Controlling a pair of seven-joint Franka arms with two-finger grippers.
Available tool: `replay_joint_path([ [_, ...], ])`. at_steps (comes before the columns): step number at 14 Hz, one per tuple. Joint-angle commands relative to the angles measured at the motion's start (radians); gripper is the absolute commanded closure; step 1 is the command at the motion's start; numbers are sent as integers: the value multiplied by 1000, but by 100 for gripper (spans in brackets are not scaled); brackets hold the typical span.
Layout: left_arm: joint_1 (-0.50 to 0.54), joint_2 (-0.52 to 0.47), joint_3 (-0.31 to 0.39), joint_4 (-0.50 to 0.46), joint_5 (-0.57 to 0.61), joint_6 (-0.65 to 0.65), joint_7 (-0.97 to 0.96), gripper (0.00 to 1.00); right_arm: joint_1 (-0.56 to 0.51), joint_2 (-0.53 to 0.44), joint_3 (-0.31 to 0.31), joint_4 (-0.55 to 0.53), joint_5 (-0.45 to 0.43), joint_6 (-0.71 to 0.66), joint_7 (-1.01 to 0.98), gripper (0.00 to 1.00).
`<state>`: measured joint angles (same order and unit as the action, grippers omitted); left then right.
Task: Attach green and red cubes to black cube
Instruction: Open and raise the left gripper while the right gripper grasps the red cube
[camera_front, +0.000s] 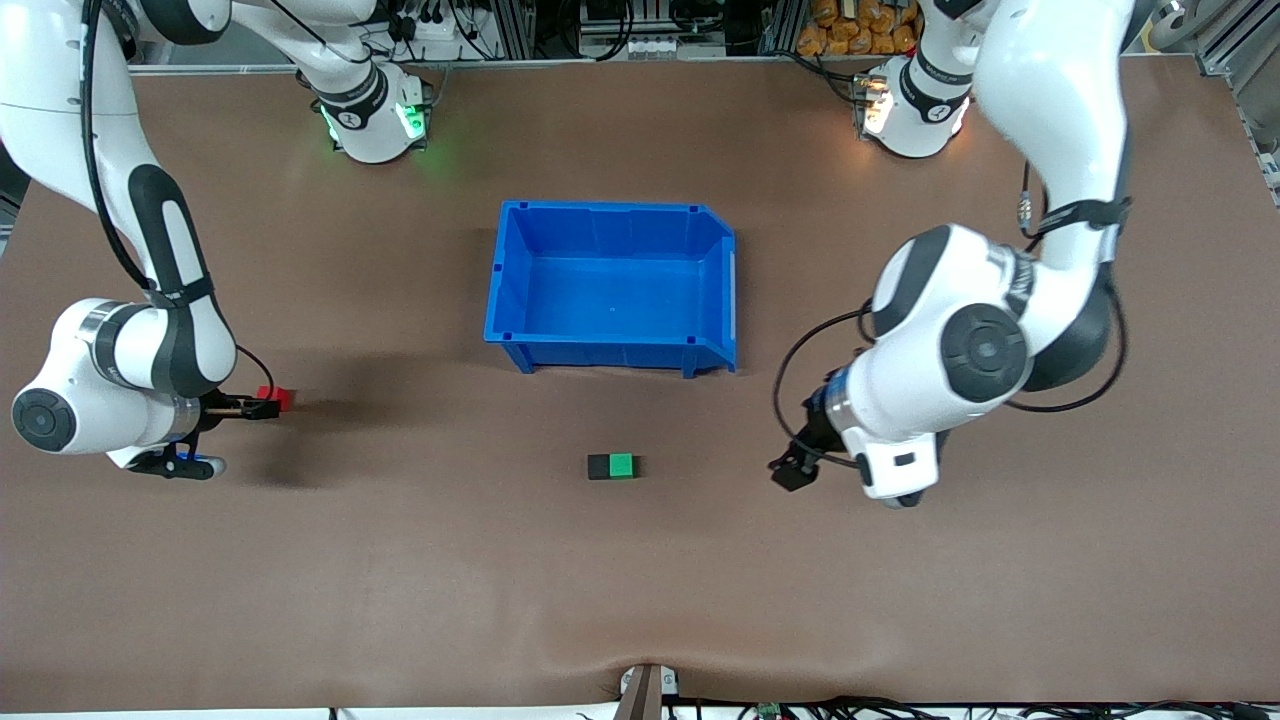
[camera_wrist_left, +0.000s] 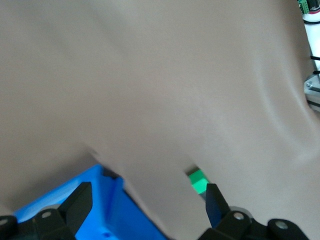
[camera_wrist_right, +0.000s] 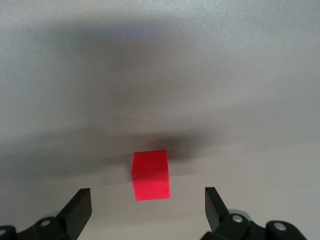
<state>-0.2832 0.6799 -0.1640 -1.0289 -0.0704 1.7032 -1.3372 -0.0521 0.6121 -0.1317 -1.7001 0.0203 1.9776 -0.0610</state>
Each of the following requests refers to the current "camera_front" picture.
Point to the white power strip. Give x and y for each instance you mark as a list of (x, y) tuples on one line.
[(435, 25)]

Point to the red cube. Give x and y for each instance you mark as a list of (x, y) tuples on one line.
[(283, 397)]

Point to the orange packaged goods pile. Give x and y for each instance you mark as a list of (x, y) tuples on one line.
[(855, 25)]

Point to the black box device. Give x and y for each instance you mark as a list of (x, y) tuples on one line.
[(605, 12)]

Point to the aluminium frame profile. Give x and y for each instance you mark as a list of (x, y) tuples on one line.
[(1240, 60)]

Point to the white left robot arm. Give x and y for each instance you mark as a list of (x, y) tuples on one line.
[(1050, 90)]

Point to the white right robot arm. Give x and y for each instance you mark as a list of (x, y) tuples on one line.
[(350, 110)]

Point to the metal table clamp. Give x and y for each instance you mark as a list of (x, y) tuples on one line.
[(645, 695)]

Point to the green cube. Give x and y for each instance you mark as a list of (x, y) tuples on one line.
[(622, 465)]

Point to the grey metal fixture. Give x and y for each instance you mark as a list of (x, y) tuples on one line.
[(1175, 20)]

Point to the blue plastic storage bin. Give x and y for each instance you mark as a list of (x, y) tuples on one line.
[(610, 290)]

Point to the black cube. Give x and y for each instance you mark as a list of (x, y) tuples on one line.
[(598, 467)]

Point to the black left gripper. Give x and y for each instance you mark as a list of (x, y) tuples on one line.
[(812, 437)]

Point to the white terminal block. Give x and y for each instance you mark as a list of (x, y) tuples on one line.
[(660, 45)]

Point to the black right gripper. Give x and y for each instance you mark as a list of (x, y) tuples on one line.
[(213, 409)]

